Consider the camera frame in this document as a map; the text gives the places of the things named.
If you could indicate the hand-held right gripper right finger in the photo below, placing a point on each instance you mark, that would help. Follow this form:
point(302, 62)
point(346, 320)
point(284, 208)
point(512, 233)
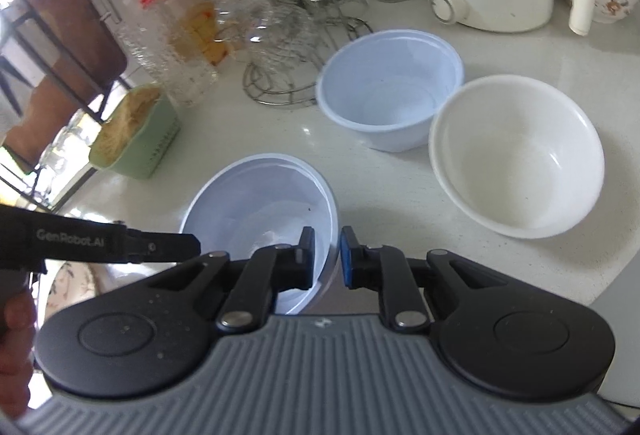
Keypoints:
point(349, 260)

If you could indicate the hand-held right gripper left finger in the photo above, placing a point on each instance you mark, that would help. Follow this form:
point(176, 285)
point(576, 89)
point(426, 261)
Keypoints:
point(306, 260)

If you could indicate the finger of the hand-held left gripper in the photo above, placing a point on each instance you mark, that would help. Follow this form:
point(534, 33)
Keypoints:
point(165, 246)

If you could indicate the pale blue bowl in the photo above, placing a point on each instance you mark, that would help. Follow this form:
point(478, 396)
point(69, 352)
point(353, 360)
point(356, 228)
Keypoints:
point(390, 90)
point(250, 205)

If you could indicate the white ceramic bowl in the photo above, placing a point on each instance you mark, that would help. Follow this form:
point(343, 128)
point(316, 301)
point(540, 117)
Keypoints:
point(515, 155)

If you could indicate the person's left hand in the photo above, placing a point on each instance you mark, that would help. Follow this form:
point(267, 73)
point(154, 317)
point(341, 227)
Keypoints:
point(17, 345)

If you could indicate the clear drinking glass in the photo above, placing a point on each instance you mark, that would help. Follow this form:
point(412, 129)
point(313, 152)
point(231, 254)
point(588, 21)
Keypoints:
point(75, 140)

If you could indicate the green basket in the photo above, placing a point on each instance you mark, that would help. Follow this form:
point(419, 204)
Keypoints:
point(135, 140)

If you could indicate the black dish rack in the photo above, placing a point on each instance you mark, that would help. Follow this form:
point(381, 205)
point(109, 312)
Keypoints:
point(20, 65)

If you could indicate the glass jar red lid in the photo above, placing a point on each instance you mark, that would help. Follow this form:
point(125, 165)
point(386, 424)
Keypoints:
point(170, 45)

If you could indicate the brown cutting board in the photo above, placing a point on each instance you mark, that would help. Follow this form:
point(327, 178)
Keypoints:
point(60, 15)

